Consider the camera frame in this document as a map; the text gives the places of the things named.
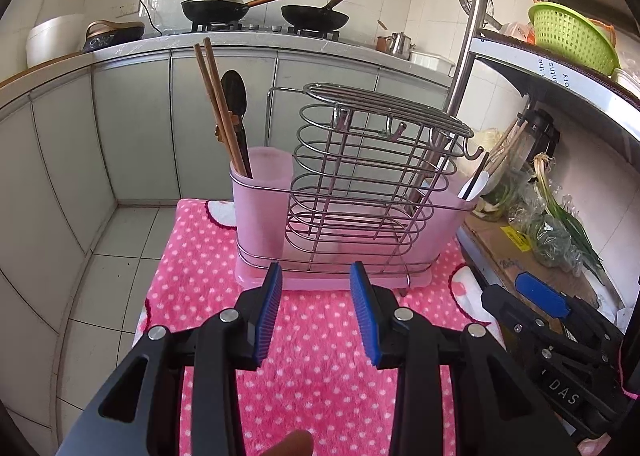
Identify person's right hand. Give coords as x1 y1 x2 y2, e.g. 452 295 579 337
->
577 437 615 456

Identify green onions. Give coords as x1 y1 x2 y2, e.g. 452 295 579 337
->
532 153 608 287

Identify green plastic basket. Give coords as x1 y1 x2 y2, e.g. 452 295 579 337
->
528 2 621 77

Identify black chopstick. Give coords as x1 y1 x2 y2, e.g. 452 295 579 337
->
461 151 490 200

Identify steel kettle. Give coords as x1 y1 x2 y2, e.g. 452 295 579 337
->
386 32 417 59

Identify gas stove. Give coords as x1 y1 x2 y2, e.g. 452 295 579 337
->
189 21 341 41

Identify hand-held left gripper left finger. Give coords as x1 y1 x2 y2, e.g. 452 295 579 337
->
57 261 284 456

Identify plastic bag of greens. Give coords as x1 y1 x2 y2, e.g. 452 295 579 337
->
520 211 586 269

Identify white rice cooker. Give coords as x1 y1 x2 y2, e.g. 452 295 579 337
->
25 14 87 68

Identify white spoon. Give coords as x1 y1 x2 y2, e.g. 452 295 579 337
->
459 170 491 201

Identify napa cabbage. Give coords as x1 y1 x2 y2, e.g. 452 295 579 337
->
472 128 508 149

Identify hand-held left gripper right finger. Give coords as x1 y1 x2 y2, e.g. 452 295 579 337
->
348 261 581 456

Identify person's left hand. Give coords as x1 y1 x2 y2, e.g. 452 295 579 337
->
264 429 315 456

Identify cardboard box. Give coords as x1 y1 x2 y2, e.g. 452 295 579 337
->
464 213 626 322

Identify black wok with dark handle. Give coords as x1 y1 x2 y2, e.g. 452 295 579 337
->
281 0 354 33

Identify stainless steel shelf rack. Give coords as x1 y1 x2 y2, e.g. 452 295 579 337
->
445 0 640 317

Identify brown wooden chopstick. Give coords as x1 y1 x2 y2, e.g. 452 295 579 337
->
194 43 247 178
203 37 252 177

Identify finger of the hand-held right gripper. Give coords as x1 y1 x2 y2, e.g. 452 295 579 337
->
481 285 568 352
515 272 623 352

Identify metal wire utensil rack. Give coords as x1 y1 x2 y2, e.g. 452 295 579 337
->
235 82 491 294

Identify wooden cutting board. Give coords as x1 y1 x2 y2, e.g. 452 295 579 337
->
0 52 83 92

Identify black spoon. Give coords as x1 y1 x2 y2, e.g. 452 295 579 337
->
220 69 253 178

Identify black wok with wooden handle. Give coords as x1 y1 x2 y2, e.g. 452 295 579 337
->
181 0 289 24

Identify light wooden chopstick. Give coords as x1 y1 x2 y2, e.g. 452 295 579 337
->
481 118 522 176
487 122 525 177

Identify white plastic container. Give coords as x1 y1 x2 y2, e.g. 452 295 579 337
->
612 67 640 97

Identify black blender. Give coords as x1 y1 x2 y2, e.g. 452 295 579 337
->
515 108 561 172

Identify pink plastic utensil holder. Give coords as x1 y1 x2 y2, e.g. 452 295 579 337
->
229 146 478 293

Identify pink polka dot cloth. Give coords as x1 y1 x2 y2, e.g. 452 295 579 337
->
132 198 506 456

